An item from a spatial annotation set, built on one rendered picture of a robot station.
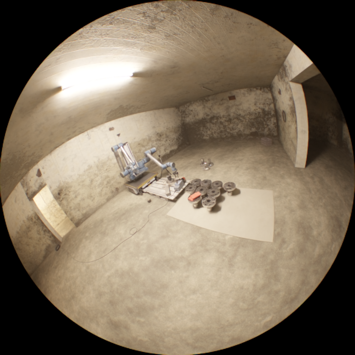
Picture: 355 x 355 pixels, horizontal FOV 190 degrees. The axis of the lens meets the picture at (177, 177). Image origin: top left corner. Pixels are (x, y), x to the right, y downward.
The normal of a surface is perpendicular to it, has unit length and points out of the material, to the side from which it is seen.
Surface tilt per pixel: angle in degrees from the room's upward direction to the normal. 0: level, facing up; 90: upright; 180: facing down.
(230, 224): 0
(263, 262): 0
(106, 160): 90
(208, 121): 90
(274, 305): 0
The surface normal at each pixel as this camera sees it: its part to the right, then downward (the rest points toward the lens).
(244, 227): -0.30, -0.85
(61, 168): 0.74, 0.07
